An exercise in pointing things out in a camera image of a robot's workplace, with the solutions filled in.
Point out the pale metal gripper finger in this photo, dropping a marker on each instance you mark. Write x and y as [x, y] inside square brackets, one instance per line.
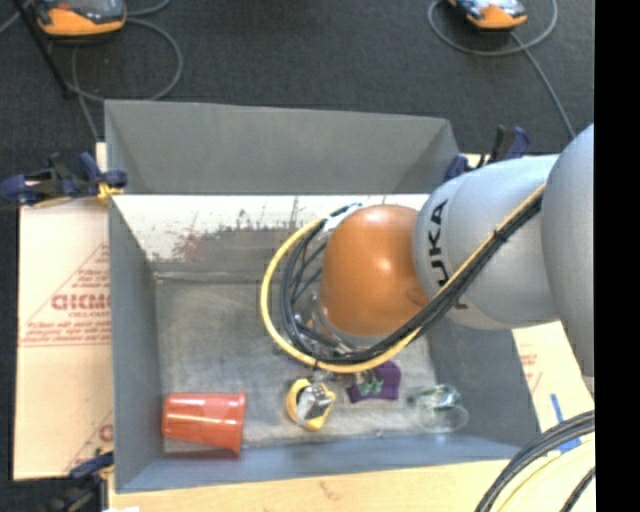
[322, 397]
[305, 411]

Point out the yellow curved toy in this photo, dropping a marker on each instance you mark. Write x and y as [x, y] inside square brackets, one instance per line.
[292, 400]

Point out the purple cloth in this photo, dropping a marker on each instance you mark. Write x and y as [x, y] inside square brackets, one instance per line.
[390, 382]

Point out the orange-red plastic cup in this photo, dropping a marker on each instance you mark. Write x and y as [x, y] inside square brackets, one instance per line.
[205, 422]

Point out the grey metal bin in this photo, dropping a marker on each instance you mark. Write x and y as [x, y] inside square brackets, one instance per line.
[210, 320]

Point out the clear glass cup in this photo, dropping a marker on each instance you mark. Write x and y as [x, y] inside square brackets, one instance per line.
[442, 407]

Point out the brown cardboard board, red print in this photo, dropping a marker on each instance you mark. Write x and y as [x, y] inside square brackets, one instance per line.
[60, 360]

